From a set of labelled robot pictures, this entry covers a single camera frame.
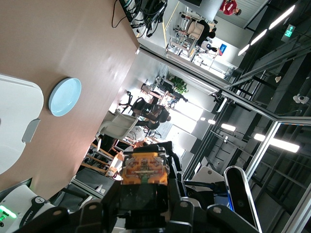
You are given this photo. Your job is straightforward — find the seated person in black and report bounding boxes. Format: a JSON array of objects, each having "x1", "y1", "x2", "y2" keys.
[{"x1": 196, "y1": 19, "x2": 217, "y2": 47}]

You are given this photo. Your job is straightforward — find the beige office chair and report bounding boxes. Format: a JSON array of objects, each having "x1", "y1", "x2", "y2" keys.
[{"x1": 186, "y1": 20, "x2": 205, "y2": 41}]

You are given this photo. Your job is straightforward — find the white office chair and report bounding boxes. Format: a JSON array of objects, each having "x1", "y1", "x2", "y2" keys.
[{"x1": 96, "y1": 109, "x2": 139, "y2": 152}]

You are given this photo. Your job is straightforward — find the thin black looped cable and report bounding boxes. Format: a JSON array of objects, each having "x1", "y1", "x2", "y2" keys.
[{"x1": 110, "y1": 0, "x2": 128, "y2": 29}]

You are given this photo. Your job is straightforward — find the green exit sign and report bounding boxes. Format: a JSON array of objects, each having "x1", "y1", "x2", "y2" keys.
[{"x1": 281, "y1": 24, "x2": 296, "y2": 42}]

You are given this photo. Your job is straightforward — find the light blue round plate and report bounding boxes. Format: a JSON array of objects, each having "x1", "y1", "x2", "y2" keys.
[{"x1": 47, "y1": 77, "x2": 82, "y2": 117}]

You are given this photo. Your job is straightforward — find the green potted plant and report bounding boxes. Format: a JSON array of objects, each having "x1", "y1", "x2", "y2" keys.
[{"x1": 169, "y1": 76, "x2": 190, "y2": 95}]

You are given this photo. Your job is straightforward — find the tangled black cable bundle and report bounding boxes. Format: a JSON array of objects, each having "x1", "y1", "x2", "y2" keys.
[{"x1": 122, "y1": 0, "x2": 169, "y2": 38}]

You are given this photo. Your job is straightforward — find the white security camera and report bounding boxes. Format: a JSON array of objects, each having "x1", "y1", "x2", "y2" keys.
[{"x1": 292, "y1": 94, "x2": 311, "y2": 105}]

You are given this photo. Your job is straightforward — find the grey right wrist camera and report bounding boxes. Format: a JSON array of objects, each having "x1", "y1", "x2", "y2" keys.
[{"x1": 223, "y1": 166, "x2": 263, "y2": 233}]

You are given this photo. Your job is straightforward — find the blue camera cable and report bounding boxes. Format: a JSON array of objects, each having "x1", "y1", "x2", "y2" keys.
[{"x1": 206, "y1": 181, "x2": 234, "y2": 211}]

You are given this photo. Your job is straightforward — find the seated person dark clothes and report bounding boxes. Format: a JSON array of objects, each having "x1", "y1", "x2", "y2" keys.
[{"x1": 145, "y1": 106, "x2": 172, "y2": 132}]

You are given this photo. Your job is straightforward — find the white lidded box grey clips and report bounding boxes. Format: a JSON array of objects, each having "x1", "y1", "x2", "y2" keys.
[{"x1": 0, "y1": 73, "x2": 45, "y2": 176}]

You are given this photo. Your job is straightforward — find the black office chair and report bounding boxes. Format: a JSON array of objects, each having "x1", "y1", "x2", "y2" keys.
[{"x1": 118, "y1": 90, "x2": 153, "y2": 116}]

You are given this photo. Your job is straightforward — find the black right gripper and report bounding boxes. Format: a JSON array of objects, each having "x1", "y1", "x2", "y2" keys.
[{"x1": 123, "y1": 141, "x2": 260, "y2": 233}]

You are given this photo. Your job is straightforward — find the person in red shirt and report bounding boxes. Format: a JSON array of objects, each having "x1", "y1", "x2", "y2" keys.
[{"x1": 219, "y1": 0, "x2": 242, "y2": 17}]

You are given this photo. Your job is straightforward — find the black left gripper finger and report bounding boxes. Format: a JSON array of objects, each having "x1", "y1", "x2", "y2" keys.
[{"x1": 13, "y1": 181, "x2": 123, "y2": 233}]

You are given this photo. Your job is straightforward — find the long ceiling light bar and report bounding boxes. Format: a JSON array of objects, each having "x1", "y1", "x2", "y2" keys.
[
  {"x1": 253, "y1": 133, "x2": 301, "y2": 154},
  {"x1": 268, "y1": 4, "x2": 303, "y2": 31}
]

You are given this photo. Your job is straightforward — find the blue sign board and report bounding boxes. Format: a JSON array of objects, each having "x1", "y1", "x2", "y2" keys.
[{"x1": 218, "y1": 43, "x2": 229, "y2": 57}]

